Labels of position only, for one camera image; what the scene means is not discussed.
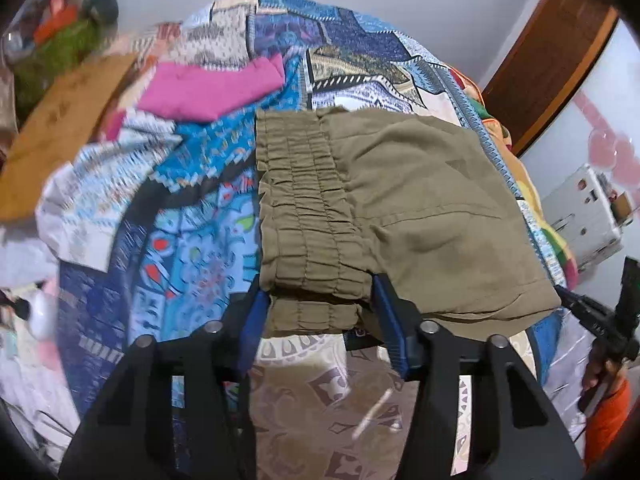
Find pink cloth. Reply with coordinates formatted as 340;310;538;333
97;52;287;142

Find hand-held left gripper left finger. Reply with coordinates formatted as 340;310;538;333
57;280;272;480

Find white wall switchboard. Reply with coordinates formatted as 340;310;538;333
542;164;626;268

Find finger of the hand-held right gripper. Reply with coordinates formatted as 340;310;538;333
554;285;608;332

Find person's right hand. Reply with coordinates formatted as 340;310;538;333
581;345;608;393

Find white printed cloth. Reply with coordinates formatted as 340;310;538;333
37;110;187;273

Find cream printed cloth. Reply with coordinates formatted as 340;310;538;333
127;0;260;73

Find pile of pale clothes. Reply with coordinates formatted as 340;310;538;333
0;227;76;463

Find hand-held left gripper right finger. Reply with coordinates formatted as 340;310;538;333
372;274;587;480

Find blue patchwork printed bedsheet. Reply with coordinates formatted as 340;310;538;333
55;0;571;413

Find olive green pants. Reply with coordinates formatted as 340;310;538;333
255;106;562;339

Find pink wall decoration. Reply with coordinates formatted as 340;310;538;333
572;85;640;202

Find green cloth pile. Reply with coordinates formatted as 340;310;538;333
9;0;122;123

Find beige patterned blanket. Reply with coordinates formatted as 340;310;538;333
245;329;483;480

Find brown wooden door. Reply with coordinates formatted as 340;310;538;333
482;0;621;158

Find person's right forearm orange sleeve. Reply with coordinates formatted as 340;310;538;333
584;379;632;465

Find brown board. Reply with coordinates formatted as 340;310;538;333
0;52;142;223

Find orange green colourful blanket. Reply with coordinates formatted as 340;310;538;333
452;65;581;287

